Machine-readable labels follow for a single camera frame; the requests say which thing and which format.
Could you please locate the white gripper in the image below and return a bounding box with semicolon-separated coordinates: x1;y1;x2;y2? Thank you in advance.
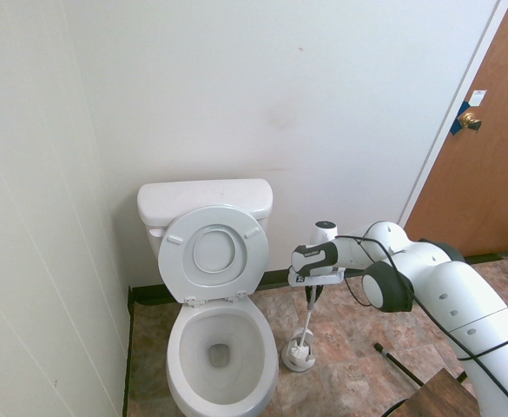
287;267;347;302

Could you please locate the white toilet brush grey handle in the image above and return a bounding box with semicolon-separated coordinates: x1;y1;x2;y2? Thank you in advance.
285;284;317;362

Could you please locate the black baseboard behind toilet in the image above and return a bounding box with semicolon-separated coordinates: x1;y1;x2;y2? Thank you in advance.
128;251;508;305

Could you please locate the white raised toilet seat lid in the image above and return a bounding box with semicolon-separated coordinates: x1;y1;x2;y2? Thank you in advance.
157;204;270;304

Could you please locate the white toilet tank lid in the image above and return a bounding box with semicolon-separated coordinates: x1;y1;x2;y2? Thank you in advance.
136;178;275;221

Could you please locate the white ceramic toilet bowl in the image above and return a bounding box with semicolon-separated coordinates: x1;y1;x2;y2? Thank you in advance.
166;296;280;417

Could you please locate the white toilet tank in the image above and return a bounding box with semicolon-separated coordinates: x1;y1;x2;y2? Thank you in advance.
142;203;273;258

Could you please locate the white plastic brush holder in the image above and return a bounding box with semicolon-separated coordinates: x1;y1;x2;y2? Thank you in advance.
277;328;317;374

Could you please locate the black tripod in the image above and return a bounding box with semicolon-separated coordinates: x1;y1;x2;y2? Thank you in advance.
373;298;508;388

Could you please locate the dark wooden table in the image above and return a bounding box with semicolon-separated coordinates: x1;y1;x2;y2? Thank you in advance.
402;367;490;417

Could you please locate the brown wooden door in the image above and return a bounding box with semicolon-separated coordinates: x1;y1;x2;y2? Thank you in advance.
402;0;508;258

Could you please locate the blue tape strip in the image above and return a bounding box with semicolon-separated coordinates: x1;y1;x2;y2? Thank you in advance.
449;100;477;136

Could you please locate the brass door knob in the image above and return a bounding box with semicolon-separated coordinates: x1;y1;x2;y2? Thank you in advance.
459;110;484;132

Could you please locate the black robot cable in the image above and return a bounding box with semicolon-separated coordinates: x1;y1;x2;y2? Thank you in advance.
333;234;508;417

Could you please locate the black baseboard along panelled wall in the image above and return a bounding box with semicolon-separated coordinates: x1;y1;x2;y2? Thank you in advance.
122;285;136;417

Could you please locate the white door frame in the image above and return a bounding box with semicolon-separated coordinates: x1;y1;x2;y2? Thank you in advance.
398;0;508;229

